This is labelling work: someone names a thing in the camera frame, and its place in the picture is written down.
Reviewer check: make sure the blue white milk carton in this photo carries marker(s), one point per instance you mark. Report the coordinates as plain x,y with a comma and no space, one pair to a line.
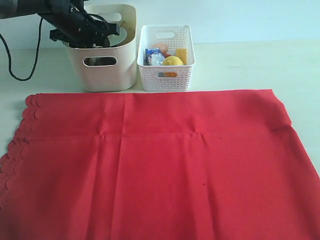
154,57

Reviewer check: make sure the white perforated plastic basket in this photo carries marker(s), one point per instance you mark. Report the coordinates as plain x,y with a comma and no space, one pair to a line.
162,78

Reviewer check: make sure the red sausage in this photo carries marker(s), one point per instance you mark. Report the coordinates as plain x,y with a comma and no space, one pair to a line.
166,55

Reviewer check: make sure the cream plastic bin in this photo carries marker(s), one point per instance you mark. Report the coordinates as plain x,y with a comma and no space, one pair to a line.
123,74

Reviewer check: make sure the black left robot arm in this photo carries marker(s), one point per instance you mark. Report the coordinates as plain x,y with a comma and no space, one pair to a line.
20,8

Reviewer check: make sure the stainless steel cup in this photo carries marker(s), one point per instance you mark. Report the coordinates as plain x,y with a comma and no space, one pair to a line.
100,61

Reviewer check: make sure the brown egg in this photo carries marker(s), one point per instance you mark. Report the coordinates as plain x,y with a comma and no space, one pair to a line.
162,47

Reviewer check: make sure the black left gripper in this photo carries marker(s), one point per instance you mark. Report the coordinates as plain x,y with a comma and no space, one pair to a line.
80,29

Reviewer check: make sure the yellow cheese wedge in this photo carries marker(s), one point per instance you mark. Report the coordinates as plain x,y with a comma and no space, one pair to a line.
182,54

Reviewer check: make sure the yellow lemon with sticker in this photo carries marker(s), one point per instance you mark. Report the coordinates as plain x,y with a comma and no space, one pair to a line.
171,61

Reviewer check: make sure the red scalloped cloth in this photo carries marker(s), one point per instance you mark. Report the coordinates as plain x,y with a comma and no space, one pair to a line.
210,165

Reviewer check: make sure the pale green bowl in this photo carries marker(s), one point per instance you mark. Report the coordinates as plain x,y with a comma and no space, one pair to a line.
117,40

